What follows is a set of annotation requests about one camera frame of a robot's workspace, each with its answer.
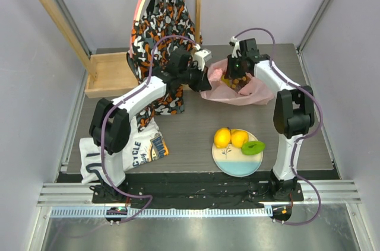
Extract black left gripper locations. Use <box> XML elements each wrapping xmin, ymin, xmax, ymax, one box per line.
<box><xmin>178</xmin><ymin>62</ymin><xmax>211</xmax><ymax>92</ymax></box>

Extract pink plastic bag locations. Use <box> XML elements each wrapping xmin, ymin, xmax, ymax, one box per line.
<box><xmin>201</xmin><ymin>59</ymin><xmax>274</xmax><ymax>106</ymax></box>

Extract orange fake fruit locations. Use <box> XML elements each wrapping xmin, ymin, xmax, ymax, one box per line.
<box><xmin>230</xmin><ymin>129</ymin><xmax>249</xmax><ymax>148</ymax></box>

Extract wooden clothes rack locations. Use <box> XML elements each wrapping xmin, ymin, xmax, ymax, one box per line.
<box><xmin>20</xmin><ymin>0</ymin><xmax>205</xmax><ymax>99</ymax></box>

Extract yellow fake lemon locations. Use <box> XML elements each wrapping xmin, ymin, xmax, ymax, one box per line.
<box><xmin>213</xmin><ymin>128</ymin><xmax>231</xmax><ymax>148</ymax></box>

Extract green fake fruit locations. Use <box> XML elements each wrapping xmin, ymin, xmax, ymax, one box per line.
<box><xmin>241</xmin><ymin>141</ymin><xmax>265</xmax><ymax>155</ymax></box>

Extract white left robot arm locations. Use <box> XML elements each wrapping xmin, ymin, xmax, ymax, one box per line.
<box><xmin>89</xmin><ymin>49</ymin><xmax>212</xmax><ymax>203</ymax></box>

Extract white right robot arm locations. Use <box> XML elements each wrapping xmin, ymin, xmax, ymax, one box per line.
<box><xmin>227</xmin><ymin>37</ymin><xmax>315</xmax><ymax>201</ymax></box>

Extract camouflage patterned shorts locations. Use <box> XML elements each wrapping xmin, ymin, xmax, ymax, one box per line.
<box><xmin>126</xmin><ymin>0</ymin><xmax>195</xmax><ymax>132</ymax></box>

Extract white printed t-shirt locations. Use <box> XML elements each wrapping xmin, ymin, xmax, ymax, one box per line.
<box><xmin>79</xmin><ymin>119</ymin><xmax>169</xmax><ymax>186</ymax></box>

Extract cream and blue plate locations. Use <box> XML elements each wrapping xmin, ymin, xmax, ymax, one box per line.
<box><xmin>211</xmin><ymin>130</ymin><xmax>264</xmax><ymax>177</ymax></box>

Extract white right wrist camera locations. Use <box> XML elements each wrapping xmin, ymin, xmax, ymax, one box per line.
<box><xmin>229</xmin><ymin>36</ymin><xmax>241</xmax><ymax>58</ymax></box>

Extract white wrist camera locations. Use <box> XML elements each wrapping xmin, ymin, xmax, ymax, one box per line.
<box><xmin>193</xmin><ymin>45</ymin><xmax>212</xmax><ymax>71</ymax></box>
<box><xmin>229</xmin><ymin>36</ymin><xmax>241</xmax><ymax>58</ymax></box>

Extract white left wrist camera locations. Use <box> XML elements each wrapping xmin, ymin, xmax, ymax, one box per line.
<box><xmin>193</xmin><ymin>45</ymin><xmax>212</xmax><ymax>71</ymax></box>

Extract slotted cable duct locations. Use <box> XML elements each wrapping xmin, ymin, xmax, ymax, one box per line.
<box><xmin>50</xmin><ymin>205</ymin><xmax>273</xmax><ymax>218</ymax></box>

